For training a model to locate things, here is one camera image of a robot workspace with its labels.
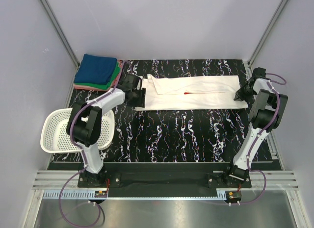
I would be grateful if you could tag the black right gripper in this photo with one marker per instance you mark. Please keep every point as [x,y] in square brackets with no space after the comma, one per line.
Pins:
[243,92]

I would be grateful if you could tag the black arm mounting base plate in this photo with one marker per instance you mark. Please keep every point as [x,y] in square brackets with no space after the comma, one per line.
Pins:
[204,168]

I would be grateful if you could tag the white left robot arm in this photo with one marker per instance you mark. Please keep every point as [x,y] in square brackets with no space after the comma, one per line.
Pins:
[84,128]

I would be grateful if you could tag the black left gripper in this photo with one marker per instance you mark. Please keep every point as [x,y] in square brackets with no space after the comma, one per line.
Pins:
[141,97]

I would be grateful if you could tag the left aluminium frame post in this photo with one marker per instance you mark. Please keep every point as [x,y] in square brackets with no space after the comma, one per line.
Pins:
[58,29]

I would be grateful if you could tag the right aluminium frame post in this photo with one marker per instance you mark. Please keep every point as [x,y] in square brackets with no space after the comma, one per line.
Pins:
[274,19]

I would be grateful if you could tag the folded green t-shirt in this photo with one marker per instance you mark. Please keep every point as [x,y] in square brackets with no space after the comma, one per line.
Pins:
[111,81]

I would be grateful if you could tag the white perforated plastic basket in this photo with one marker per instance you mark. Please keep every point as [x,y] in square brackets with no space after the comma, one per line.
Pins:
[54,138]

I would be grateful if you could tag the folded blue t-shirt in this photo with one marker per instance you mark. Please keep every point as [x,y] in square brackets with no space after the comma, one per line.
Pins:
[95,69]

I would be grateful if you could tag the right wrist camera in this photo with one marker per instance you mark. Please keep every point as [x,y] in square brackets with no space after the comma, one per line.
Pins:
[259,72]

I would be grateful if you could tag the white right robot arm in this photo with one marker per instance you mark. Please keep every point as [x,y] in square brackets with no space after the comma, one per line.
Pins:
[265,116]

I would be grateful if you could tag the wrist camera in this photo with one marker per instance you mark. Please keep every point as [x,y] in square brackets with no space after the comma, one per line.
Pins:
[259,72]
[130,82]

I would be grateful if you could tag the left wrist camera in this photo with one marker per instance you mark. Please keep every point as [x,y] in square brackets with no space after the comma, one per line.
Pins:
[130,82]

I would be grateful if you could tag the white slotted cable duct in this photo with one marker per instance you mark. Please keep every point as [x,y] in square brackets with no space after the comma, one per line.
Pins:
[76,194]

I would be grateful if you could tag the folded pink t-shirt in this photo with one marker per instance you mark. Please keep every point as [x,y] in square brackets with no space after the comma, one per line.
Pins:
[82,87]

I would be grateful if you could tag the aluminium frame post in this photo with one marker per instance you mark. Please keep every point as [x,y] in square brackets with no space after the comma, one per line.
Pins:
[58,29]
[274,19]

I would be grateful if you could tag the white Coca-Cola print t-shirt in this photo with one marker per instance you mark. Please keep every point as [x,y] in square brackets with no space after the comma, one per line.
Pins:
[191,93]

